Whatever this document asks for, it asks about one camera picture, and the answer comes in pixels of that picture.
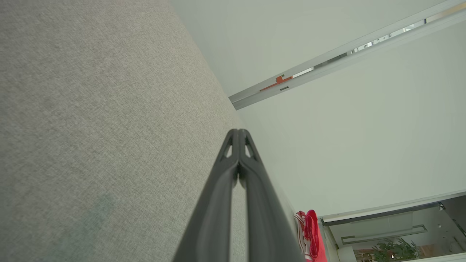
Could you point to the red shorts with white trim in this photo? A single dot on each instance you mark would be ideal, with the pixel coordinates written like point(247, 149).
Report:
point(300, 236)

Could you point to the red jersey with white trim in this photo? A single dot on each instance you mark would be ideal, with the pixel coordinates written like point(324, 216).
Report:
point(314, 233)

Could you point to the orange plastic clip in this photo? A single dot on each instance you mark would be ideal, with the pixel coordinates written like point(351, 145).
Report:
point(278, 80)

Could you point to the grey aluminium partition post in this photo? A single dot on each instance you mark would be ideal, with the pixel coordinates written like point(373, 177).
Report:
point(364, 54)

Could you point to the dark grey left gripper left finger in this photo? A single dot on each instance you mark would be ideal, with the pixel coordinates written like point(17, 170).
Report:
point(211, 225)

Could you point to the grey fabric sofa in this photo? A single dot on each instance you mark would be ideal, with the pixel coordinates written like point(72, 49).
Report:
point(91, 109)

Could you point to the green potted plant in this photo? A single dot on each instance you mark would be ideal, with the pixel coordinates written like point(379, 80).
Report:
point(395, 251)

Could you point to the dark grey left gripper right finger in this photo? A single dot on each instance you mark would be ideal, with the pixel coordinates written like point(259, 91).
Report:
point(265, 225)

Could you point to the glass door pane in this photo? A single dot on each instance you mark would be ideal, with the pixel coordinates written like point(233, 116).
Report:
point(382, 225)

